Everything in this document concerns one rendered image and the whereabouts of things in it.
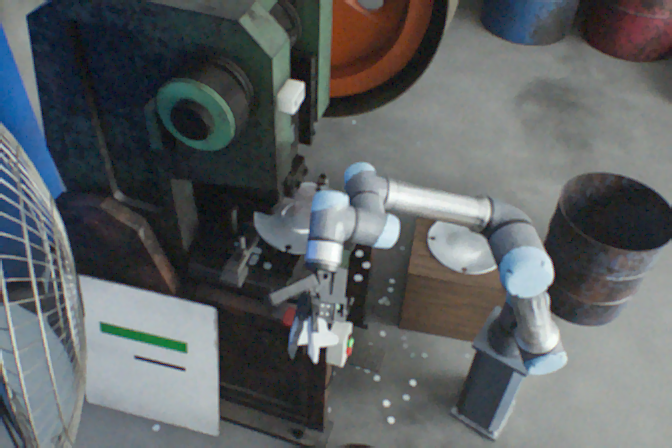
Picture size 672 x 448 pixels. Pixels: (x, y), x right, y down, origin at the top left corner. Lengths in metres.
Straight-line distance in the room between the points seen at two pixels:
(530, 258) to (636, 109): 2.66
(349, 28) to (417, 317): 1.17
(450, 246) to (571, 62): 2.15
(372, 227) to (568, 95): 2.81
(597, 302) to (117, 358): 1.77
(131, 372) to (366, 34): 1.33
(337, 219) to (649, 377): 1.76
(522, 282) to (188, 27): 0.92
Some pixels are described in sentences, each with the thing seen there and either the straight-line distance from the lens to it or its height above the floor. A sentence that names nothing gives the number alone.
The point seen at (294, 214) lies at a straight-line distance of 1.94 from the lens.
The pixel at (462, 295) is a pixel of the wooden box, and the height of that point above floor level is 0.28.
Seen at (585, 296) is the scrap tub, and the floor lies 0.19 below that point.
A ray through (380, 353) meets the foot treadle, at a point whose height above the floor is 0.16.
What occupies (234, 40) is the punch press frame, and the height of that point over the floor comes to 1.45.
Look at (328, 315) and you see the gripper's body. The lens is 1.34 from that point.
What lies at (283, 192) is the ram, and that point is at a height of 0.91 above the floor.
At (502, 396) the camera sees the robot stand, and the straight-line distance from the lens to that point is 2.27.
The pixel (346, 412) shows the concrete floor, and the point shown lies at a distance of 2.45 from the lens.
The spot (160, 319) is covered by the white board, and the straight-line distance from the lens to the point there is 2.11.
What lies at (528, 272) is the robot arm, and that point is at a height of 1.03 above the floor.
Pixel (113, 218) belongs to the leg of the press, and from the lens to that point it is 1.88.
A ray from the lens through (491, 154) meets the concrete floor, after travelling 3.50.
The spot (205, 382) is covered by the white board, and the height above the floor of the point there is 0.26.
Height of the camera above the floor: 2.17
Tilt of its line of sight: 46 degrees down
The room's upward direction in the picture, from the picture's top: 3 degrees clockwise
